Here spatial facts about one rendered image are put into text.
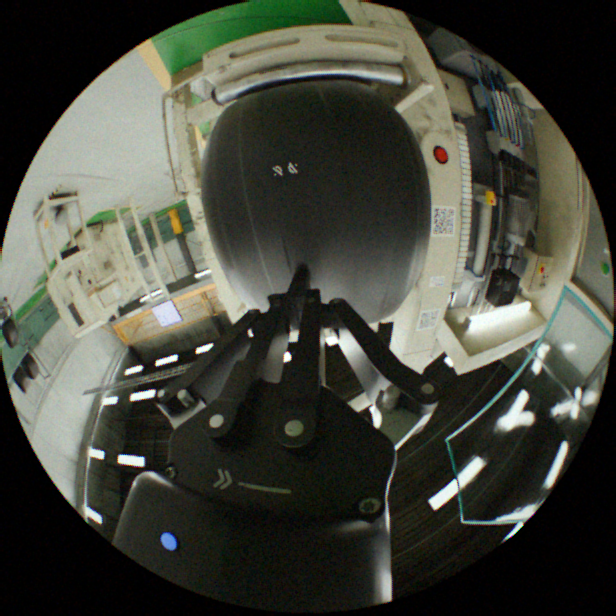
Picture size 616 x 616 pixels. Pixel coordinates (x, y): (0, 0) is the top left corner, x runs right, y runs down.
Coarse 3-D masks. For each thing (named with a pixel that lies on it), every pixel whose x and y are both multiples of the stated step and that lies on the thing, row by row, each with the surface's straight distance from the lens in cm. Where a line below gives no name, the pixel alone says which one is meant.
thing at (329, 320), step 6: (312, 294) 16; (318, 294) 16; (324, 306) 14; (324, 312) 13; (330, 312) 13; (324, 318) 13; (330, 318) 13; (324, 324) 14; (330, 324) 13; (336, 324) 13
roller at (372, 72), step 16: (304, 64) 41; (320, 64) 40; (336, 64) 41; (352, 64) 41; (368, 64) 42; (240, 80) 41; (256, 80) 40; (272, 80) 39; (288, 80) 40; (304, 80) 40; (320, 80) 41; (352, 80) 42; (368, 80) 43; (384, 80) 43; (400, 80) 44; (224, 96) 41; (240, 96) 41
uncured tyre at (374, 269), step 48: (288, 96) 28; (336, 96) 27; (240, 144) 22; (288, 144) 20; (336, 144) 20; (384, 144) 21; (240, 192) 20; (288, 192) 19; (336, 192) 19; (384, 192) 20; (240, 240) 20; (288, 240) 19; (336, 240) 19; (384, 240) 20; (240, 288) 25; (336, 288) 22; (384, 288) 24
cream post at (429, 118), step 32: (352, 0) 85; (416, 32) 74; (416, 128) 48; (448, 128) 54; (448, 160) 51; (448, 192) 50; (448, 256) 53; (416, 288) 52; (448, 288) 58; (416, 320) 58; (416, 352) 70
